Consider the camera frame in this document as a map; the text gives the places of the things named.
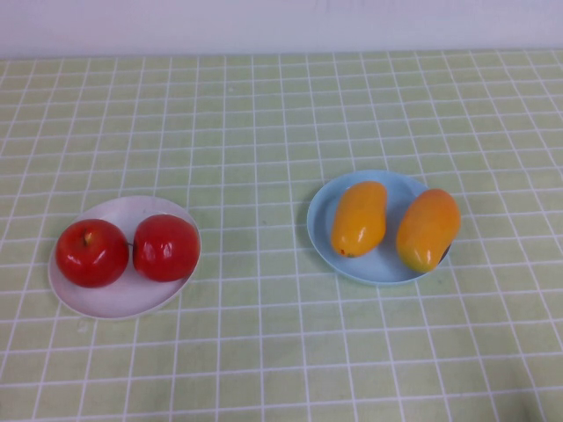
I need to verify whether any orange mango with reddish blush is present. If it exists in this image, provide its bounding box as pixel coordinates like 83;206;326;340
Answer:
395;188;462;273

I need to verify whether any red apple with sideways stem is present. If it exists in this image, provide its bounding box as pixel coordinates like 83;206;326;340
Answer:
132;214;201;283

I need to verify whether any yellow-orange mango with green tip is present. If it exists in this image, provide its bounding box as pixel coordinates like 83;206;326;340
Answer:
330;180;388;259

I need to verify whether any white round plate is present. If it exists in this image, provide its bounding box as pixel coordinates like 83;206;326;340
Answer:
48;195;203;321

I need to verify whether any light blue round plate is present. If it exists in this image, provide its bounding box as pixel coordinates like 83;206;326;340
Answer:
306;170;455;287

